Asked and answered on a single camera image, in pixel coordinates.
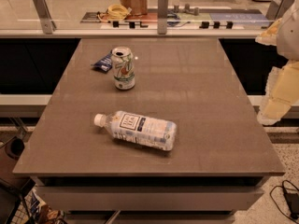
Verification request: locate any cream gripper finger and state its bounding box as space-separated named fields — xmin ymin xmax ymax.
xmin=257 ymin=61 xmax=299 ymax=125
xmin=255 ymin=18 xmax=282 ymax=46

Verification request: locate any clear blue-labelled plastic bottle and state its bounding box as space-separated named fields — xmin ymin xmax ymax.
xmin=93 ymin=111 xmax=177 ymax=151

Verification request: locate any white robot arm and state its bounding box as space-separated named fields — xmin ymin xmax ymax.
xmin=255 ymin=0 xmax=299 ymax=125

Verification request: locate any white green soda can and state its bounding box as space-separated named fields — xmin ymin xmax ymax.
xmin=111 ymin=47 xmax=135 ymax=91

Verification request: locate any blue snack wrapper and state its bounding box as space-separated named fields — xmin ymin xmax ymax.
xmin=92 ymin=52 xmax=112 ymax=73

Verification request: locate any black round bin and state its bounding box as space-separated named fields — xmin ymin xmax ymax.
xmin=5 ymin=137 xmax=24 ymax=160

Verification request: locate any right metal railing bracket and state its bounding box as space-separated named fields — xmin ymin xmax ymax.
xmin=265 ymin=0 xmax=298 ymax=26

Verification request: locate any metal railing bracket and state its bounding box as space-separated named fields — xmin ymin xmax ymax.
xmin=265 ymin=0 xmax=298 ymax=26
xmin=33 ymin=0 xmax=56 ymax=35
xmin=157 ymin=0 xmax=168 ymax=35

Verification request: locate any black power adapter with cable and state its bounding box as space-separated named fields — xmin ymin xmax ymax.
xmin=269 ymin=180 xmax=299 ymax=224

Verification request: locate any middle metal railing bracket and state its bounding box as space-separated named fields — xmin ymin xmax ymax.
xmin=157 ymin=0 xmax=168 ymax=35

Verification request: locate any coiled yellow cable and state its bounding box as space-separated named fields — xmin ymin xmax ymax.
xmin=97 ymin=3 xmax=133 ymax=22

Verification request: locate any left metal railing bracket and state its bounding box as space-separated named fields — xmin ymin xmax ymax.
xmin=33 ymin=0 xmax=56 ymax=35

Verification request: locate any wire basket with items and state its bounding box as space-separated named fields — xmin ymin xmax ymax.
xmin=5 ymin=190 xmax=67 ymax=224

